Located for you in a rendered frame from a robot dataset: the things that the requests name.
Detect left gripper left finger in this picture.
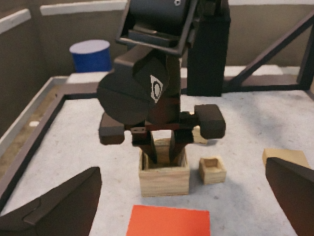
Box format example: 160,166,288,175
0,166,102,236

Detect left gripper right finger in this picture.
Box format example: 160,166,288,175
265,157,314,236

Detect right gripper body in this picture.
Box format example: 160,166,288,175
98,82,226,146

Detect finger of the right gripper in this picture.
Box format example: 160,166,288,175
131,131,157,164
169,130,194,163

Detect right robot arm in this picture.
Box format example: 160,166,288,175
96,0,222,125

